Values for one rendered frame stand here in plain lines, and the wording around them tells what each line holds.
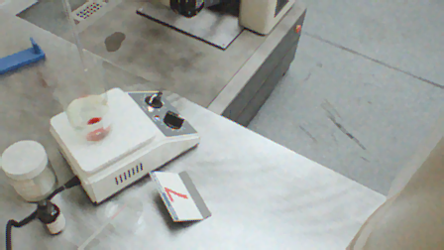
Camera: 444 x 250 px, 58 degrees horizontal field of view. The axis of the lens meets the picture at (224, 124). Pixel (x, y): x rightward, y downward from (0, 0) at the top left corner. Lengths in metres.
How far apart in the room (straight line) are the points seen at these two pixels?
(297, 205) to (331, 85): 1.36
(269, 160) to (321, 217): 0.13
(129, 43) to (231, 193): 0.96
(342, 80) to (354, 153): 0.42
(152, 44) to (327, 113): 0.82
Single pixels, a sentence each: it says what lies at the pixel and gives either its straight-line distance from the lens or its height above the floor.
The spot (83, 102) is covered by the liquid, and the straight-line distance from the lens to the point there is 0.61.
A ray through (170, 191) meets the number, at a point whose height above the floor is 0.78.
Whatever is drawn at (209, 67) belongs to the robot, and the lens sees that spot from 1.40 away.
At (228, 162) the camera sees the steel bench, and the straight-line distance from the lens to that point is 0.68.
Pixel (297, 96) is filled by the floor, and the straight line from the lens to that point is 1.87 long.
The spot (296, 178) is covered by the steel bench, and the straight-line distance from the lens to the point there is 0.68.
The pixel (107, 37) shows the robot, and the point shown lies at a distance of 1.55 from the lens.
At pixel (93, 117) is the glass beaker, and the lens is 0.56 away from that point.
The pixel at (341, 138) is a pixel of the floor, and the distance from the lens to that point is 1.77.
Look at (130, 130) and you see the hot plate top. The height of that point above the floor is 0.84.
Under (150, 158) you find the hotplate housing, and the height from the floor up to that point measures 0.80.
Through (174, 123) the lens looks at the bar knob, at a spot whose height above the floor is 0.80.
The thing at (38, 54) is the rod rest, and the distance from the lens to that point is 0.89.
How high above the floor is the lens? 1.31
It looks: 50 degrees down
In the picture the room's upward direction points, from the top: 6 degrees clockwise
